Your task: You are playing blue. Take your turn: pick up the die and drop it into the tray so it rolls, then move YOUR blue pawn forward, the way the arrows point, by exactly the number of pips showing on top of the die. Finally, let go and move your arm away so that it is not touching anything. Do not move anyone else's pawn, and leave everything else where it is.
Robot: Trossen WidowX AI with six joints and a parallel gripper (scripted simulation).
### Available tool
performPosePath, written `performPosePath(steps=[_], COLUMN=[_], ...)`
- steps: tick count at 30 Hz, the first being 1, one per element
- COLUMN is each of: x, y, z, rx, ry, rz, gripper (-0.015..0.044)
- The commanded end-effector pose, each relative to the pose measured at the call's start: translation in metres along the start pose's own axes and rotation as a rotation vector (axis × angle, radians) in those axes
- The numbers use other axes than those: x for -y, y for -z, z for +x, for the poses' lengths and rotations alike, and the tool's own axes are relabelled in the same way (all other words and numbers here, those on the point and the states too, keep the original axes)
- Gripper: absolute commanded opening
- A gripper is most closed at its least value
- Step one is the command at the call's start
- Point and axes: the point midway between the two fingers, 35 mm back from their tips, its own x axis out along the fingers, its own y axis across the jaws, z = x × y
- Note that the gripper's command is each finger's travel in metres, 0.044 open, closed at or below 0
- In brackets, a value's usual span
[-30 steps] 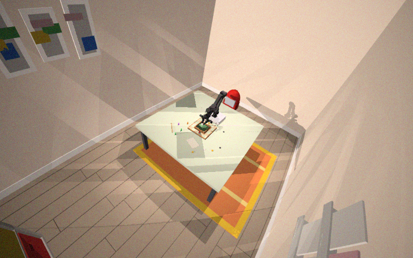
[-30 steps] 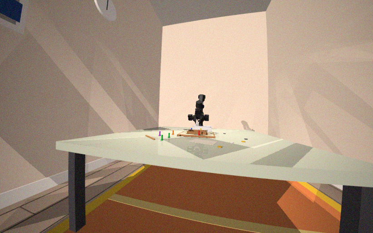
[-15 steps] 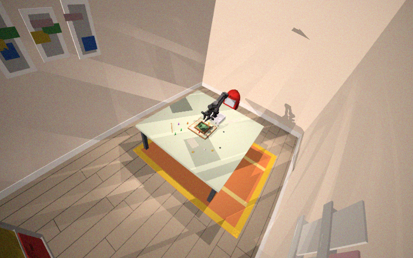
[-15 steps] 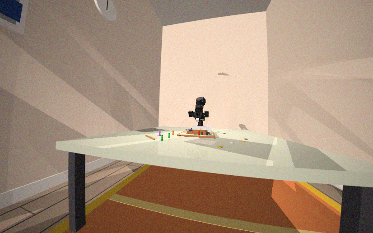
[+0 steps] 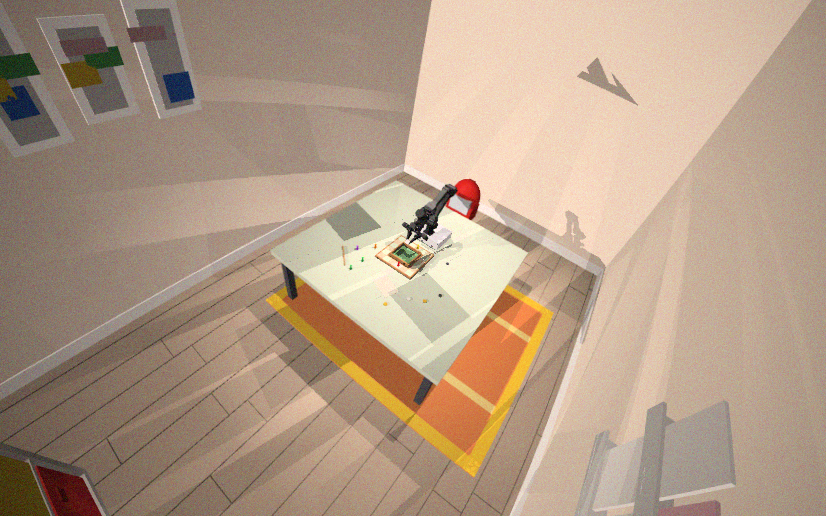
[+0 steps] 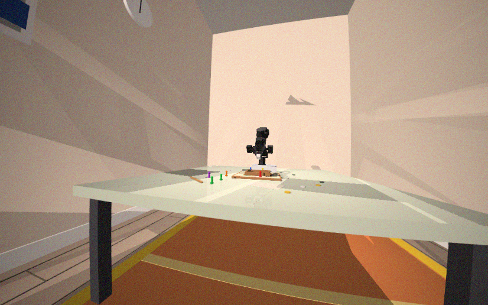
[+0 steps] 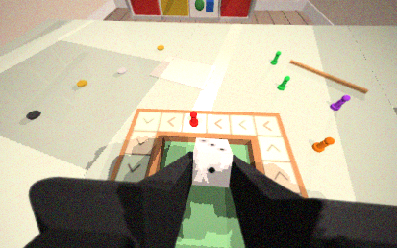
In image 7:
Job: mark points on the brown wooden stick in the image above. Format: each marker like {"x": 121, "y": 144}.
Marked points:
{"x": 331, "y": 78}

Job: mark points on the white die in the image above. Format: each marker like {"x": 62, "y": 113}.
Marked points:
{"x": 212, "y": 162}

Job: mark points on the red pawn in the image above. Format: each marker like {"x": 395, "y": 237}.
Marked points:
{"x": 193, "y": 121}

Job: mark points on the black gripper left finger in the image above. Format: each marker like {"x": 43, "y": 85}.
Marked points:
{"x": 150, "y": 211}

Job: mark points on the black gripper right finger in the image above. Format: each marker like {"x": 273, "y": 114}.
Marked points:
{"x": 271, "y": 215}

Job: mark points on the purple pawn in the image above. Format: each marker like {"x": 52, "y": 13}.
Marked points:
{"x": 336, "y": 106}

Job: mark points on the green pawn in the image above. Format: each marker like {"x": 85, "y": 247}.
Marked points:
{"x": 281, "y": 87}
{"x": 274, "y": 62}

